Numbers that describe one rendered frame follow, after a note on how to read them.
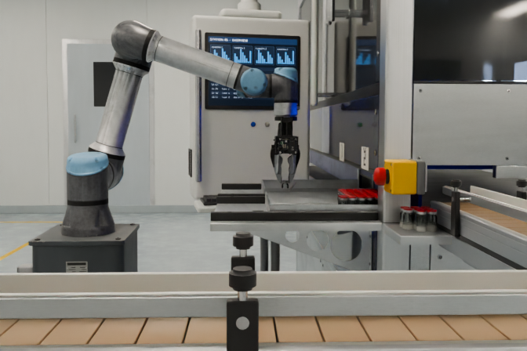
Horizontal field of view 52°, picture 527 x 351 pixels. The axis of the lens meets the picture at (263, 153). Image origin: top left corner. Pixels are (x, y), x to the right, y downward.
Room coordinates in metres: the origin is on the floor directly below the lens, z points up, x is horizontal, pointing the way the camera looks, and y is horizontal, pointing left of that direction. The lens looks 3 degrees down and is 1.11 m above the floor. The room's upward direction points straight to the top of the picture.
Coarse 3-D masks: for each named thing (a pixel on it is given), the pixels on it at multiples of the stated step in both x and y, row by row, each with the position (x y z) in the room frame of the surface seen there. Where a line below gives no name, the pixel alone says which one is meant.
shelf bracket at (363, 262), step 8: (256, 232) 1.34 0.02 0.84; (264, 232) 1.34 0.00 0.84; (272, 232) 1.34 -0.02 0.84; (280, 232) 1.34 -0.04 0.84; (304, 232) 1.34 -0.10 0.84; (328, 232) 1.35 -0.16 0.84; (336, 232) 1.35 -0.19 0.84; (360, 232) 1.35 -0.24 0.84; (368, 232) 1.35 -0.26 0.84; (272, 240) 1.34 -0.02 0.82; (280, 240) 1.34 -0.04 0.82; (304, 240) 1.34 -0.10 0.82; (368, 240) 1.35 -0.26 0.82; (296, 248) 1.34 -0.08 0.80; (304, 248) 1.34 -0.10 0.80; (328, 248) 1.35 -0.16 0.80; (368, 248) 1.35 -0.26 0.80; (320, 256) 1.35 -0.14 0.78; (328, 256) 1.35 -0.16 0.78; (360, 256) 1.35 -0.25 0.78; (368, 256) 1.35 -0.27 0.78; (336, 264) 1.35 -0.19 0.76; (344, 264) 1.35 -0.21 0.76; (352, 264) 1.35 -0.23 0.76; (360, 264) 1.35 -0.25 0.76; (368, 264) 1.35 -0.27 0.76
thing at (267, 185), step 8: (264, 184) 1.89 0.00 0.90; (272, 184) 1.89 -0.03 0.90; (280, 184) 1.89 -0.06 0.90; (296, 184) 1.89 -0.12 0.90; (304, 184) 1.89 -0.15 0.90; (312, 184) 1.89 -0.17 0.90; (320, 184) 1.90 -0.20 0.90; (328, 184) 1.90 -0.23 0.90; (336, 184) 1.90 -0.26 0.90; (344, 184) 1.90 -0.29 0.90; (352, 184) 1.90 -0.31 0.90; (264, 192) 1.63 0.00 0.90
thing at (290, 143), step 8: (280, 120) 1.69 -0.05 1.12; (288, 120) 1.67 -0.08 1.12; (296, 120) 1.71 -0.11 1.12; (288, 128) 1.70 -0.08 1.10; (280, 136) 1.67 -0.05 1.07; (288, 136) 1.67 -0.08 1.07; (296, 136) 1.67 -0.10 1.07; (280, 144) 1.69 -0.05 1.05; (288, 144) 1.69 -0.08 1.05; (296, 144) 1.69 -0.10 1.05; (280, 152) 1.69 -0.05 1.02; (288, 152) 1.68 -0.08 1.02; (296, 152) 1.69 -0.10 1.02
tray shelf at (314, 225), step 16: (224, 192) 1.81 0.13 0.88; (240, 192) 1.82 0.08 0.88; (256, 192) 1.82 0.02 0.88; (224, 208) 1.46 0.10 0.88; (240, 208) 1.46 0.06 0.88; (256, 208) 1.46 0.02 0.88; (224, 224) 1.24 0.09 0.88; (240, 224) 1.24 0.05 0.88; (256, 224) 1.24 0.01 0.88; (272, 224) 1.24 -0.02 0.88; (288, 224) 1.24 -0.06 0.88; (304, 224) 1.25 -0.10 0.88; (320, 224) 1.25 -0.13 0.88; (336, 224) 1.25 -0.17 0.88; (352, 224) 1.25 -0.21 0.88; (368, 224) 1.25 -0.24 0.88
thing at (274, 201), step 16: (272, 192) 1.55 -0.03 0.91; (288, 192) 1.55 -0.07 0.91; (304, 192) 1.55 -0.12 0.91; (320, 192) 1.55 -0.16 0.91; (336, 192) 1.56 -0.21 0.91; (272, 208) 1.29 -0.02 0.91; (288, 208) 1.29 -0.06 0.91; (304, 208) 1.30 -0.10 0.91; (320, 208) 1.30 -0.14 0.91; (336, 208) 1.30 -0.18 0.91; (352, 208) 1.30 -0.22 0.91; (368, 208) 1.30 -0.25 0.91
